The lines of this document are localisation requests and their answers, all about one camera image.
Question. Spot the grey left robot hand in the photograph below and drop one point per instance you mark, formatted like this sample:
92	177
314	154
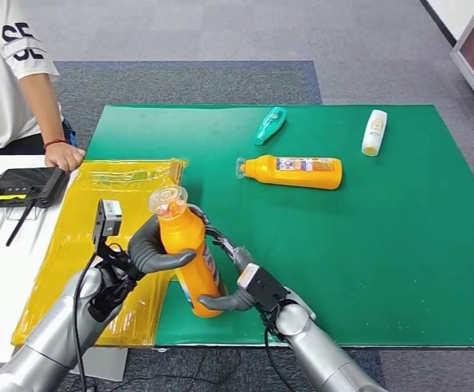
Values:
145	249

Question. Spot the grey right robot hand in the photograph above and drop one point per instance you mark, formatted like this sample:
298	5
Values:
243	258

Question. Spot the person's hand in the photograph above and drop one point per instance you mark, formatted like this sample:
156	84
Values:
65	157

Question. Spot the orange bottle with clear cap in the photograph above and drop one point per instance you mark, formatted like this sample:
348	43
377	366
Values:
294	174
184	232

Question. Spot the person's forearm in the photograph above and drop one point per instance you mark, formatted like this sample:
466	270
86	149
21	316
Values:
42	108

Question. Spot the teal plastic bottle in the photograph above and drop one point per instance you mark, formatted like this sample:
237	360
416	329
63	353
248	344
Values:
270	124

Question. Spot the white plastic bottle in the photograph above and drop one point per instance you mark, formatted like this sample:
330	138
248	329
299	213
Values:
375	132

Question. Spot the black controller with antennas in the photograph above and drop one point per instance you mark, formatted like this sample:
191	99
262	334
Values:
28	184

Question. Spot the yellow plastic sheet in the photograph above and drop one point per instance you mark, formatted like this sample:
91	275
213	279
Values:
70	216

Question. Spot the green table mat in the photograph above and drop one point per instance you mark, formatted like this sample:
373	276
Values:
384	243

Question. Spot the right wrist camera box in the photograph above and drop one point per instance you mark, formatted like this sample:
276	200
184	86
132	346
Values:
263	287

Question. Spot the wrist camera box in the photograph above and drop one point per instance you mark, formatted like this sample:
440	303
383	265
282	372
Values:
108	219
263	287

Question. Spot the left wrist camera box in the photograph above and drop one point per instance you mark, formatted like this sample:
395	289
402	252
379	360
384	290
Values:
108	219

